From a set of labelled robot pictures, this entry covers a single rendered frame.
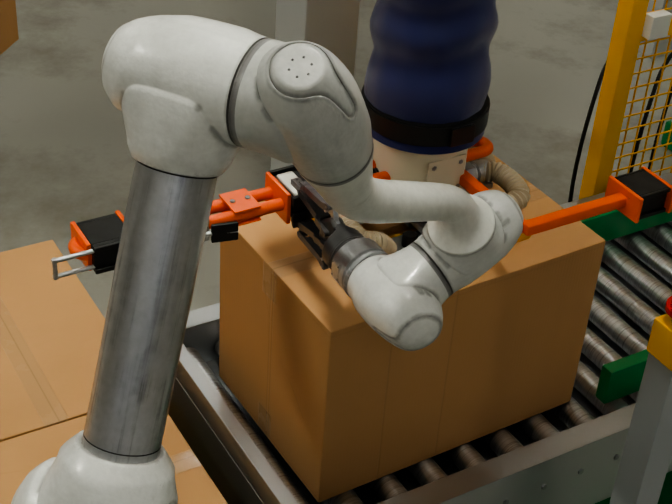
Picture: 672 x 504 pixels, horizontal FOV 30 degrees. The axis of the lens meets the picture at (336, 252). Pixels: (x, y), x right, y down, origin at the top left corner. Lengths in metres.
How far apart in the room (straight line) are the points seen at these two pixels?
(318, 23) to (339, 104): 1.84
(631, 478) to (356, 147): 1.07
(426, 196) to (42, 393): 1.11
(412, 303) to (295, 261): 0.41
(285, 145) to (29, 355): 1.34
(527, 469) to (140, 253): 1.10
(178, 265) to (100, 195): 2.65
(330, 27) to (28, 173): 1.44
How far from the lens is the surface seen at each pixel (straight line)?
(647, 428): 2.24
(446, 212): 1.77
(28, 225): 4.04
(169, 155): 1.47
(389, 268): 1.90
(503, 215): 1.92
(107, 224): 2.04
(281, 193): 2.12
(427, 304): 1.87
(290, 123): 1.38
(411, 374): 2.24
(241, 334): 2.40
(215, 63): 1.43
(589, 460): 2.51
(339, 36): 3.27
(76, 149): 4.42
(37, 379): 2.61
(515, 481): 2.39
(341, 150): 1.43
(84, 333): 2.71
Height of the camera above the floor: 2.23
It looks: 35 degrees down
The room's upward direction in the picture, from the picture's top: 4 degrees clockwise
